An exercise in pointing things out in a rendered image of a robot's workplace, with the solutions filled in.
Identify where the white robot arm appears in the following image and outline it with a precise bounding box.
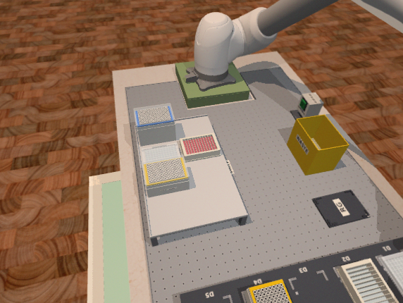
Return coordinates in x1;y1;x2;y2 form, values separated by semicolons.
185;0;403;92

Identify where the dark grey square pad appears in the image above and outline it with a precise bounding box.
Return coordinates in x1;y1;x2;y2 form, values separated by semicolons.
312;190;371;228

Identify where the yellow tip rack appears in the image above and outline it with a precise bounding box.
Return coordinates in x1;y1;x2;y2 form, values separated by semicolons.
244;279;292;303

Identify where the white flat shelf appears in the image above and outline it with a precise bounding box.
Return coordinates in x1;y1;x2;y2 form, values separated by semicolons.
135;114;248;247

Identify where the cream trough reservoir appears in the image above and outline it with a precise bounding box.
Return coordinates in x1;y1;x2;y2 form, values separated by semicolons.
336;259;399;303

